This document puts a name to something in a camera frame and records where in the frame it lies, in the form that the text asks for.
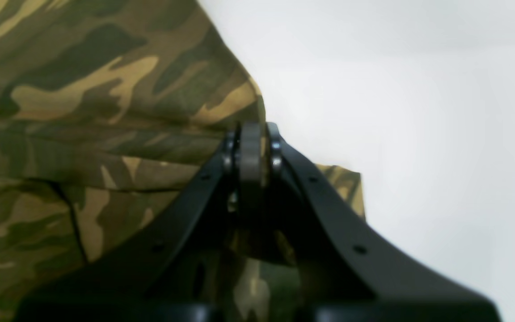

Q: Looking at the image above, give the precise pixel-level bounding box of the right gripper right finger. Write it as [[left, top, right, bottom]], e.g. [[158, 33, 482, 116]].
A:
[[266, 123, 501, 322]]

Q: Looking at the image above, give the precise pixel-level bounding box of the camouflage t-shirt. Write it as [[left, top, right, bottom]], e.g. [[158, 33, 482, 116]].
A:
[[0, 0, 366, 322]]

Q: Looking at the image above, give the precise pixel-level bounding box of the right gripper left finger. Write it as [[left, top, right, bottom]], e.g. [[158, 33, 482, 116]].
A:
[[16, 122, 258, 322]]

